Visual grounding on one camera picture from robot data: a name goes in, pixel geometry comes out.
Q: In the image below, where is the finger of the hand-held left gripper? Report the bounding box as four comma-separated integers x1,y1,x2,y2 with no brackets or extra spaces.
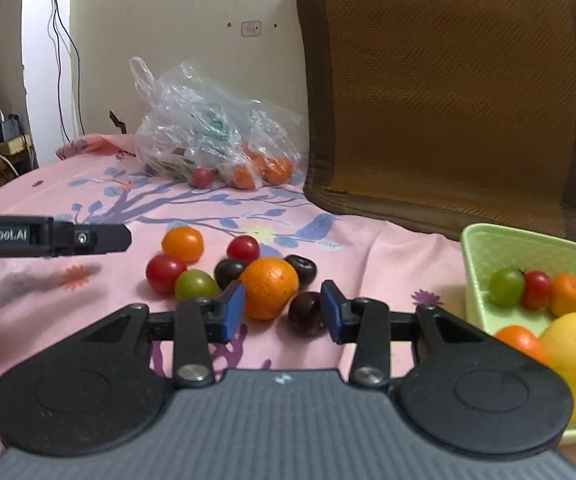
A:
52,221,132,257

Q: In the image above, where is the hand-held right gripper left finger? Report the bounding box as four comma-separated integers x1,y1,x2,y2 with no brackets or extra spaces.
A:
80,280,247,388

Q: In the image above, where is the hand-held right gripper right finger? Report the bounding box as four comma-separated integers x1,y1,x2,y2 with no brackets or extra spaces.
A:
320,280,491,389

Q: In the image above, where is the large orange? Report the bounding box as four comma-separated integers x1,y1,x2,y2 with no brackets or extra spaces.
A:
238,256,300,321

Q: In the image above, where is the green cherry tomato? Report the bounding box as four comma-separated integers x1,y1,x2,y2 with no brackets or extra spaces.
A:
489,267,526,307
175,269,221,302

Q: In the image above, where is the red cherry tomato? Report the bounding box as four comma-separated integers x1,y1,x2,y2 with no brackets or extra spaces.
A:
226,235,261,263
146,254,187,295
520,270,554,310

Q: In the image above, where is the orange cherry tomato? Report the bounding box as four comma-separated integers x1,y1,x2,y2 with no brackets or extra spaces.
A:
161,226,205,263

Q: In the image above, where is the green plastic basin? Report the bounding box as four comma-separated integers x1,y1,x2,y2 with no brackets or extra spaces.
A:
460,223,576,447

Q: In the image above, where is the pink deer print bedsheet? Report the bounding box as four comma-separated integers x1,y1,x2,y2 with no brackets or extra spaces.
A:
0,132,576,480

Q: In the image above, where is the wooden box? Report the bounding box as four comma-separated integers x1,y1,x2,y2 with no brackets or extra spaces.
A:
0,135,33,157

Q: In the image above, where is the black charger block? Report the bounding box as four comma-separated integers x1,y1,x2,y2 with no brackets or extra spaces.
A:
0,115,22,141

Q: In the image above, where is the bagged red tomato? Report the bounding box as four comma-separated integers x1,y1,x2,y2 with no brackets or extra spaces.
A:
189,167,216,190

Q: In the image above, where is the bagged tangerine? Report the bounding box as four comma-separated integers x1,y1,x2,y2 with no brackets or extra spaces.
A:
263,156,293,186
232,164,257,191

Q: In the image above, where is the clear plastic bag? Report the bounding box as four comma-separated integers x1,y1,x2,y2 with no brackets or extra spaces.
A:
128,56,303,192

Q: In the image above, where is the small tangerine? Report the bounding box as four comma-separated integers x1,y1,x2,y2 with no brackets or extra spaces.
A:
548,273,576,317
494,325,551,366

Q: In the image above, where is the brown woven seat cushion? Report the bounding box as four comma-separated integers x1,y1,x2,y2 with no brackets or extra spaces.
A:
296,0,576,242

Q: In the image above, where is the black wall cable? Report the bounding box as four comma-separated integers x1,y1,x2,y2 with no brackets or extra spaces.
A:
54,2,86,136
48,0,66,141

